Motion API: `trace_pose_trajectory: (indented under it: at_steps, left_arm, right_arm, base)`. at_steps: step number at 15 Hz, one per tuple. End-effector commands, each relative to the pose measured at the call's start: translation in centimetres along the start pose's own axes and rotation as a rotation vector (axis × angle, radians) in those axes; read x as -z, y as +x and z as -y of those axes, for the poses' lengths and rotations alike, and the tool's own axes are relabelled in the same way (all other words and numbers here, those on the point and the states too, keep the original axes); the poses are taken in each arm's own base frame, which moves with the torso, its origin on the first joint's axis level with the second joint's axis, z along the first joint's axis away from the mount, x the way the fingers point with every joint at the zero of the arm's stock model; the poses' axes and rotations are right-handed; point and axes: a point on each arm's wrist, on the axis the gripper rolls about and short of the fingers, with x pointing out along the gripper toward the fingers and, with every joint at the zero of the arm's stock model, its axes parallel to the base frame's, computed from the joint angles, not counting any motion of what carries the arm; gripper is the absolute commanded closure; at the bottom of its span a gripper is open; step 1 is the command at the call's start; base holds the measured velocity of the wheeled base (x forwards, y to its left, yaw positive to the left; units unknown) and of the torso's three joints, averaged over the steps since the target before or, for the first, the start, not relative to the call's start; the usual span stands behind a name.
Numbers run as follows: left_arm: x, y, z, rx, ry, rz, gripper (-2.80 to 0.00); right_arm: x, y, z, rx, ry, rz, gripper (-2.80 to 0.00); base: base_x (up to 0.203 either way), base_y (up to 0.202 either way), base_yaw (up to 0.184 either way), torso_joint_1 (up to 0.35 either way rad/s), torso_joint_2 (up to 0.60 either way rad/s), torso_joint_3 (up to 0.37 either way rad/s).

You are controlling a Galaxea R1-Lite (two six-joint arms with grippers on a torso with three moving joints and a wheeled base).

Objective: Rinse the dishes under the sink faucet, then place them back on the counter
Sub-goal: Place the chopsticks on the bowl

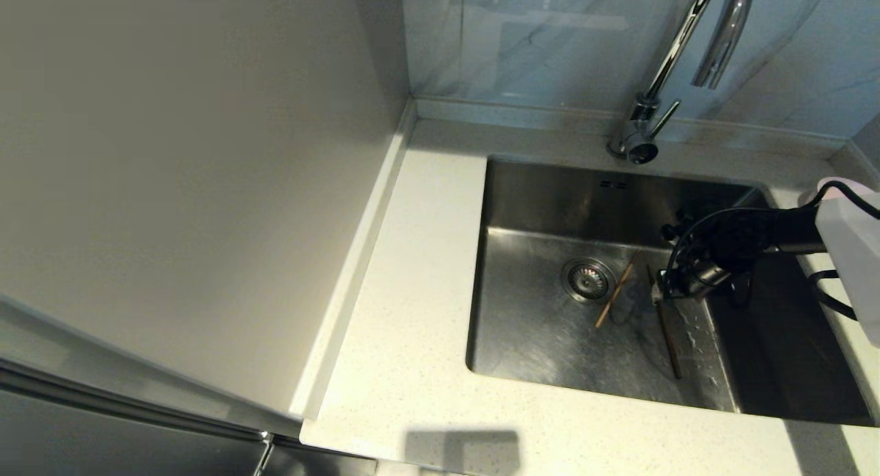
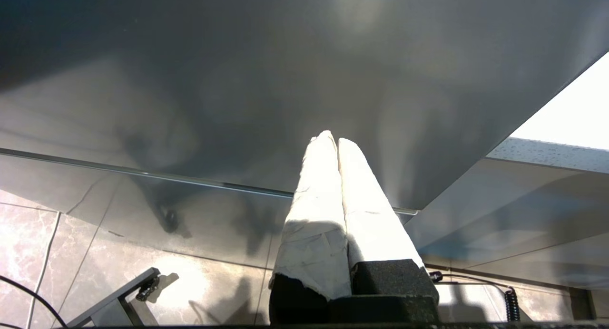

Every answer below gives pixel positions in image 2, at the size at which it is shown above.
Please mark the black metal stand leg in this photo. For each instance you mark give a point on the black metal stand leg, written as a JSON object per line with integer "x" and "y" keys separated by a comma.
{"x": 109, "y": 303}

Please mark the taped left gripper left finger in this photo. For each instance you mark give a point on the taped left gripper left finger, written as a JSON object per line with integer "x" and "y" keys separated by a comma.
{"x": 314, "y": 234}

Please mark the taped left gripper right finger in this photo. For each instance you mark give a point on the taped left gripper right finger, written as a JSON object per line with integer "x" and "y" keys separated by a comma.
{"x": 376, "y": 234}

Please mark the glossy grey kick panel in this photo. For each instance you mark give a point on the glossy grey kick panel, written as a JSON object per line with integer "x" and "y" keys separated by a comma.
{"x": 214, "y": 219}

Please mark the grey under-counter cabinet front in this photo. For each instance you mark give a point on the grey under-counter cabinet front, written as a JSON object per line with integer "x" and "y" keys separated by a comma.
{"x": 523, "y": 210}

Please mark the black metal post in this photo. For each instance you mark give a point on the black metal post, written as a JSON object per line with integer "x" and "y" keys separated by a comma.
{"x": 583, "y": 304}

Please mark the grey tall cabinet door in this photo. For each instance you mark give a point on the grey tall cabinet door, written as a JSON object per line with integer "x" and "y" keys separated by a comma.
{"x": 238, "y": 58}

